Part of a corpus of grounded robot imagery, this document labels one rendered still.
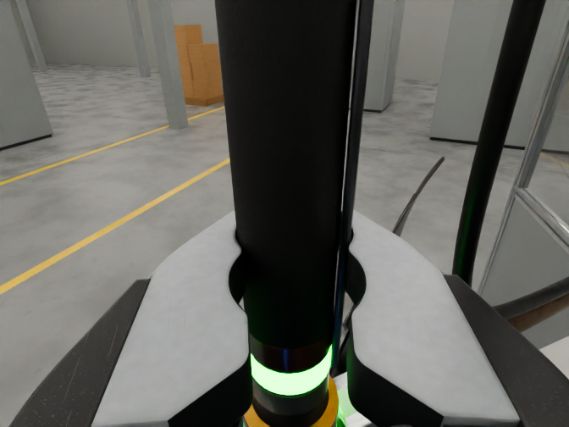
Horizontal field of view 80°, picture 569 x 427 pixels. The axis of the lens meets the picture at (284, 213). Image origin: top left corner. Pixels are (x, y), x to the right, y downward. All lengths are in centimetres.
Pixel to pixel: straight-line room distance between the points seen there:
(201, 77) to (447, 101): 511
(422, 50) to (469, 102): 680
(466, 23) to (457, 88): 79
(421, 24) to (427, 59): 101
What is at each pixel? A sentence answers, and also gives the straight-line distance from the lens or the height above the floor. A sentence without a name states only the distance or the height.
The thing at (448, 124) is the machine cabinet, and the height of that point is 26.
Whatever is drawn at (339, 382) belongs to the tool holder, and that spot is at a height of 139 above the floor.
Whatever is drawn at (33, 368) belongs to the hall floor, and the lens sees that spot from 238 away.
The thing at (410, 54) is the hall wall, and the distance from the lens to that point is 1231.
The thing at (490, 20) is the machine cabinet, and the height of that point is 158.
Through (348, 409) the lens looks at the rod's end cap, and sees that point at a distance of 20.
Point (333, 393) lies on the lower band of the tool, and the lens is 17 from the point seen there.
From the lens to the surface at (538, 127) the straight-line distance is 155.
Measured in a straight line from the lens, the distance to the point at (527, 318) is 29.
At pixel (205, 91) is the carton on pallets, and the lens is 824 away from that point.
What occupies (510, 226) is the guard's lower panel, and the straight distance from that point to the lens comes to 165.
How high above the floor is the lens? 157
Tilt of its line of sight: 29 degrees down
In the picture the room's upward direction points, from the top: 1 degrees counter-clockwise
